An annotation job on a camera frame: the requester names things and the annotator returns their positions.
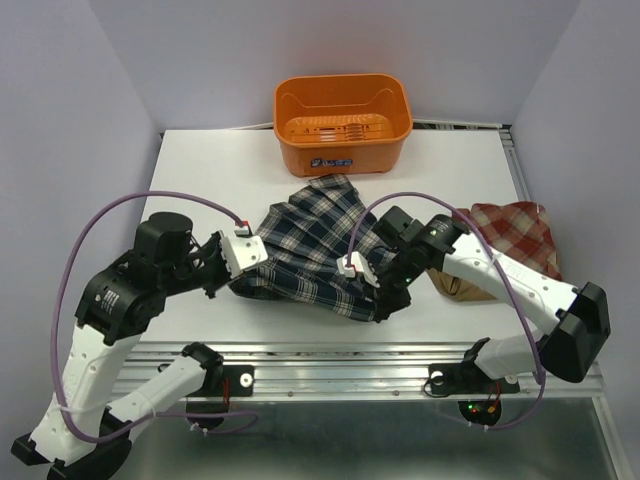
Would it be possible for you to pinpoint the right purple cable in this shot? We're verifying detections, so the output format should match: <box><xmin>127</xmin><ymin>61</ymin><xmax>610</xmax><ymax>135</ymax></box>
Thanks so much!
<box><xmin>348</xmin><ymin>191</ymin><xmax>547</xmax><ymax>432</ymax></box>

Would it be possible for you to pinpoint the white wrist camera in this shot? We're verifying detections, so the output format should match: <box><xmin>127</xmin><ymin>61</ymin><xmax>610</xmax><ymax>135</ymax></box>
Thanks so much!
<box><xmin>336</xmin><ymin>252</ymin><xmax>380</xmax><ymax>288</ymax></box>
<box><xmin>219</xmin><ymin>235</ymin><xmax>269</xmax><ymax>279</ymax></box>

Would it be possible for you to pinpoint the aluminium rail frame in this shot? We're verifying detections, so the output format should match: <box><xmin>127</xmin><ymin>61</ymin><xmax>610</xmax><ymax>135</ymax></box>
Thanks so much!
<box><xmin>112</xmin><ymin>123</ymin><xmax>633</xmax><ymax>479</ymax></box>

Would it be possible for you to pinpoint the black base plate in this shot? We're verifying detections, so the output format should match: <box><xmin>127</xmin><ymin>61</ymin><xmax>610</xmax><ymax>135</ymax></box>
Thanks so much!
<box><xmin>423</xmin><ymin>363</ymin><xmax>520</xmax><ymax>398</ymax></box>
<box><xmin>189</xmin><ymin>364</ymin><xmax>255</xmax><ymax>398</ymax></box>

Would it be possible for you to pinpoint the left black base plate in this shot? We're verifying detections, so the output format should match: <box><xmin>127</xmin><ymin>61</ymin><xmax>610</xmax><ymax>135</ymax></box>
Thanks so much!
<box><xmin>189</xmin><ymin>364</ymin><xmax>255</xmax><ymax>398</ymax></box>

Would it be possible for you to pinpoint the red plaid skirt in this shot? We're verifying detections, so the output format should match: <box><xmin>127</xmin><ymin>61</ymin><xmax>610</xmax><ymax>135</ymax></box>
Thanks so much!
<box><xmin>459</xmin><ymin>201</ymin><xmax>563</xmax><ymax>281</ymax></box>

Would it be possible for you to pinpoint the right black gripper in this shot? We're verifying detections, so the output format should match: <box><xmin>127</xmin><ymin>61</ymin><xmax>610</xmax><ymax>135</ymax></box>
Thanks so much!
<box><xmin>361</xmin><ymin>246</ymin><xmax>423</xmax><ymax>320</ymax></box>

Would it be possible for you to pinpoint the tan folded skirt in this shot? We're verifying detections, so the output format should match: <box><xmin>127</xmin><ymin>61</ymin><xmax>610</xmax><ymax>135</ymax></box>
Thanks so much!
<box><xmin>427</xmin><ymin>269</ymin><xmax>495</xmax><ymax>303</ymax></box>

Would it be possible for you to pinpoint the orange plastic basket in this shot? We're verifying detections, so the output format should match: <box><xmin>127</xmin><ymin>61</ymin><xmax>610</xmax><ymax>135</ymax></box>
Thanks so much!
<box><xmin>273</xmin><ymin>73</ymin><xmax>413</xmax><ymax>177</ymax></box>

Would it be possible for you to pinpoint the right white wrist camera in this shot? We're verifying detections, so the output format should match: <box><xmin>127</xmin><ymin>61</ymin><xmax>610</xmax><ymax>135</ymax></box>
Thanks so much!
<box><xmin>336</xmin><ymin>252</ymin><xmax>380</xmax><ymax>288</ymax></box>

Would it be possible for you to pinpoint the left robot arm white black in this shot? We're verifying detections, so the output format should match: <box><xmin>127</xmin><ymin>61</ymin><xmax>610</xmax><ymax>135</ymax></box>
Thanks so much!
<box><xmin>11</xmin><ymin>212</ymin><xmax>235</xmax><ymax>479</ymax></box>

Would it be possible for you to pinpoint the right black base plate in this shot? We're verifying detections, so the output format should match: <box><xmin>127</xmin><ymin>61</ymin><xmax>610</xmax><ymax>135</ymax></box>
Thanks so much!
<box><xmin>423</xmin><ymin>363</ymin><xmax>520</xmax><ymax>398</ymax></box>

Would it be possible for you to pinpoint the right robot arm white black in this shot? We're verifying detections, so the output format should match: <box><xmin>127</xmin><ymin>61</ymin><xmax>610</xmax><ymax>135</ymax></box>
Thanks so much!
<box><xmin>373</xmin><ymin>207</ymin><xmax>611</xmax><ymax>390</ymax></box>

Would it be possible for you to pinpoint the navy plaid skirt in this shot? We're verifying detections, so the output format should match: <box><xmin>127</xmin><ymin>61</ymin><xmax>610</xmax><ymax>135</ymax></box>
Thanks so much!
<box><xmin>229</xmin><ymin>174</ymin><xmax>394</xmax><ymax>322</ymax></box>

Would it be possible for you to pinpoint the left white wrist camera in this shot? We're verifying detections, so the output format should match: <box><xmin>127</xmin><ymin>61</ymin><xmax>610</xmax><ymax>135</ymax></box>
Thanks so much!
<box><xmin>219</xmin><ymin>235</ymin><xmax>269</xmax><ymax>279</ymax></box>

